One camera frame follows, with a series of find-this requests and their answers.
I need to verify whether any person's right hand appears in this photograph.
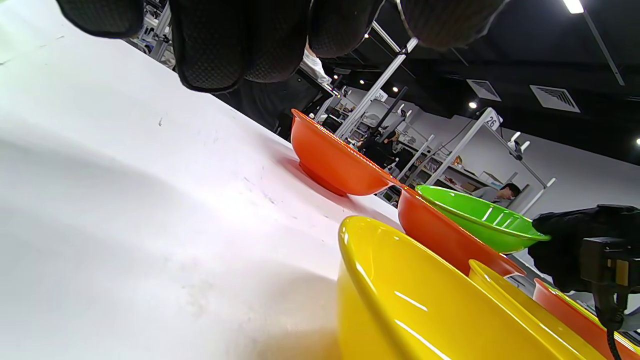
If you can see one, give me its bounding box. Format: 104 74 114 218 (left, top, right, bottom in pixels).
527 204 640 293

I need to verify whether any ceiling air vent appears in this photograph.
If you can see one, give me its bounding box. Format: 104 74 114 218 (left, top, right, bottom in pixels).
466 78 502 102
529 84 582 114

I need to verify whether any person's left hand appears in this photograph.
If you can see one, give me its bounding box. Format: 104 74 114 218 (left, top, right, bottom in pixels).
55 0 508 94

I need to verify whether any orange plastic bowl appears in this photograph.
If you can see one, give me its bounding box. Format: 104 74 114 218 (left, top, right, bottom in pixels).
397 185 527 278
290 108 401 197
532 278 640 360

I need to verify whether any yellow plastic bowl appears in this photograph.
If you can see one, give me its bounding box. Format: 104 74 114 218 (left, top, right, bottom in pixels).
468 259 608 360
337 215 608 360

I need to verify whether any black mesh office chair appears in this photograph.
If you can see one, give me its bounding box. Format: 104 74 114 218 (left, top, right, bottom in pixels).
215 75 326 141

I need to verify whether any white metal frame post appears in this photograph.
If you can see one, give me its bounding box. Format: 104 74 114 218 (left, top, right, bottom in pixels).
334 22 420 142
424 107 503 187

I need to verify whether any black sensor cable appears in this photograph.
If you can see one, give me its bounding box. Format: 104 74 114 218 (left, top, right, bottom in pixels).
604 325 625 360

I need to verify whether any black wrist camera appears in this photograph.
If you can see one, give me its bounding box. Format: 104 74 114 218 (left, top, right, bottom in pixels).
580 236 640 331

